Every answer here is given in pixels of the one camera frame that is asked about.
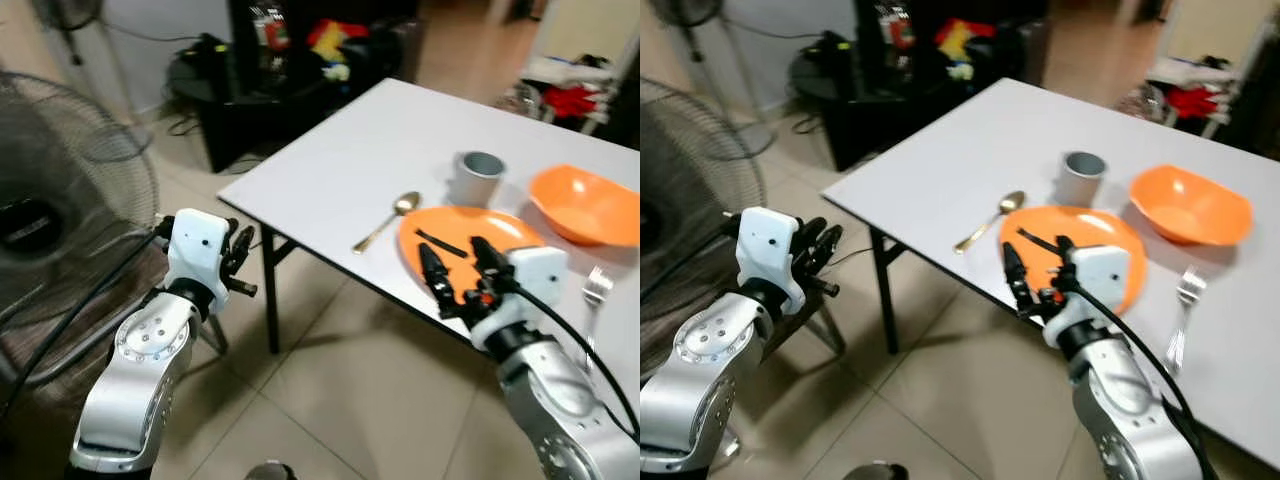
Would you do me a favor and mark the orange bowl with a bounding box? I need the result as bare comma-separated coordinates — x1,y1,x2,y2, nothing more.
1129,164,1255,248
528,163,641,249

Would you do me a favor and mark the grey cup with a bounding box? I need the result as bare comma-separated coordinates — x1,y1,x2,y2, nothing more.
456,150,507,209
1056,150,1108,209

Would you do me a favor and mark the white rack with red cloth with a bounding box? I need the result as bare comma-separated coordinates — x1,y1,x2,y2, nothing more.
512,54,619,135
1138,54,1247,139

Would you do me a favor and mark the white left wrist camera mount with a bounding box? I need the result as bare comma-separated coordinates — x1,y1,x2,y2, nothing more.
164,208,234,312
735,205,807,316

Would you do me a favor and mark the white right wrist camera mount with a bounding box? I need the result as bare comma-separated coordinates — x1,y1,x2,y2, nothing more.
1042,244,1132,348
468,245,570,352

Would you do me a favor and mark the red and yellow toy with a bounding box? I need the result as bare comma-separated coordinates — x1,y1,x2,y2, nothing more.
934,17,1001,83
304,17,373,83

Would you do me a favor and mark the gold spoon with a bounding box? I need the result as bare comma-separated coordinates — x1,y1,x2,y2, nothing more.
953,190,1028,255
351,191,424,255

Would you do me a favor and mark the silver fork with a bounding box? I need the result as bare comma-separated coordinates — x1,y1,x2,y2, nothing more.
581,264,615,373
1164,266,1208,375

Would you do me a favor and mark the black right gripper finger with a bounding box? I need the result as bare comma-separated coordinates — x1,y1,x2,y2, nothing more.
417,242,457,309
469,236,514,289
1002,241,1037,311
1050,234,1079,285

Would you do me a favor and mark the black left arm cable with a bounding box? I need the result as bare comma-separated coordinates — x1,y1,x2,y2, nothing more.
0,222,177,426

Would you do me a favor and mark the orange round plate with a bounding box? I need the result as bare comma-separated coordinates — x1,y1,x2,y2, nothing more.
397,205,547,310
997,205,1149,317

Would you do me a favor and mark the black table leg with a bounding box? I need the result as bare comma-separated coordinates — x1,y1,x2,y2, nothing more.
258,226,283,355
869,226,900,355

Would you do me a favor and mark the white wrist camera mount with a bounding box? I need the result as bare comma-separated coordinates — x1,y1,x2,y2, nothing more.
164,208,234,312
1042,244,1132,348
735,205,807,316
468,245,570,352

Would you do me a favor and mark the black low cabinet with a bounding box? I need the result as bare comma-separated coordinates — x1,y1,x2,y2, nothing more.
165,0,425,174
788,0,1053,173

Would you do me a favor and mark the small grey pedestal fan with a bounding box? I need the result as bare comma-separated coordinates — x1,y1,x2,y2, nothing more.
650,0,778,157
30,0,153,163

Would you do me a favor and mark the thin black stick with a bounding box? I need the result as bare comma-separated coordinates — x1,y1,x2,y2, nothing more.
414,228,470,260
1018,227,1063,255

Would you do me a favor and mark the large black standing fan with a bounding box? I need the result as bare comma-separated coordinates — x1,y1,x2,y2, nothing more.
0,69,163,401
640,77,768,336

